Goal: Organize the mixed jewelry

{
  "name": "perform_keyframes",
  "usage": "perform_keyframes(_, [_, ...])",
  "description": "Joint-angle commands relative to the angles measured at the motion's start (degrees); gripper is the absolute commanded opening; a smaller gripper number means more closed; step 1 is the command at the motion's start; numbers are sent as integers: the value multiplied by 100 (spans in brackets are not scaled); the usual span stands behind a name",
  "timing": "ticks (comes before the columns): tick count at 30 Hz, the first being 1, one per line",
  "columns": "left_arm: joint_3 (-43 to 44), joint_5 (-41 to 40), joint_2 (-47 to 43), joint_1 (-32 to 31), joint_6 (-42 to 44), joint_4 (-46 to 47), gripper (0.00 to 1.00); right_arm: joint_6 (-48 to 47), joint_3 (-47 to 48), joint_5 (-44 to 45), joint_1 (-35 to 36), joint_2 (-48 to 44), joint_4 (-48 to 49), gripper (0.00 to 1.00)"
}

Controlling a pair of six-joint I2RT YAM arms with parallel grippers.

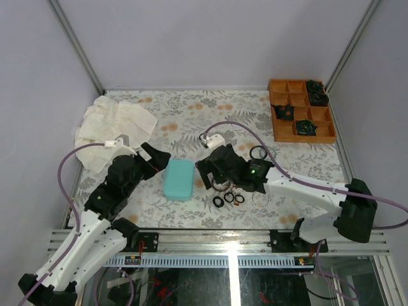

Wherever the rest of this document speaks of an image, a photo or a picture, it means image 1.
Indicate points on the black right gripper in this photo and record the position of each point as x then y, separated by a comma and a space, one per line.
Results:
204, 168

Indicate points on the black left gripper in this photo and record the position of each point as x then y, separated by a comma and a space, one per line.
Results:
159, 163

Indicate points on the teal jewelry box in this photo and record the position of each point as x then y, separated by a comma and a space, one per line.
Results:
179, 180

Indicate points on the black hair tie double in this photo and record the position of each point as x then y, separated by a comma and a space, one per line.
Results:
218, 202

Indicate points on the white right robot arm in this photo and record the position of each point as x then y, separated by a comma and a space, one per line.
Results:
348, 211

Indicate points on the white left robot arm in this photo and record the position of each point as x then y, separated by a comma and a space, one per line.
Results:
98, 234

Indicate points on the dark purple bangle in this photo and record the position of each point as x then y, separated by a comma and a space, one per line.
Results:
221, 189

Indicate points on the large black bangle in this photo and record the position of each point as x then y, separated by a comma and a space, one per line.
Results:
258, 152

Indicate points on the floral table mat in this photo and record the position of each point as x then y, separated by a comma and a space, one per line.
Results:
244, 119

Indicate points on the thin silver bangle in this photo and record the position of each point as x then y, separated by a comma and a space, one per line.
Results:
260, 200

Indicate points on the white crumpled cloth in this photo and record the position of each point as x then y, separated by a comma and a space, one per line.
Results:
105, 120

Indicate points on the green jade bangle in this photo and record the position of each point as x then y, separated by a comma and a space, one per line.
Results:
270, 153

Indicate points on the black orange scrunchie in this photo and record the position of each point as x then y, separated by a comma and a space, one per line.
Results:
283, 112

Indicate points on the black green scrunchie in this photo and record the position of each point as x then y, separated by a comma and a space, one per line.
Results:
305, 128

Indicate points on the wooden compartment tray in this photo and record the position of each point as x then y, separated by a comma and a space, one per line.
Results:
294, 92

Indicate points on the black scrunchie top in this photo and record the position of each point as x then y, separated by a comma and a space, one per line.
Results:
315, 87

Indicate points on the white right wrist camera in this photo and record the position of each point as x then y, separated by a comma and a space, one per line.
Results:
212, 142

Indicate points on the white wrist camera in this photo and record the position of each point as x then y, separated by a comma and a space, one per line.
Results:
212, 142
119, 146

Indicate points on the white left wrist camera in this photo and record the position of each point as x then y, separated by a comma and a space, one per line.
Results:
119, 146

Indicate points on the aluminium rail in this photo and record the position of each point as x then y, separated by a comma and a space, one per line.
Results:
249, 242

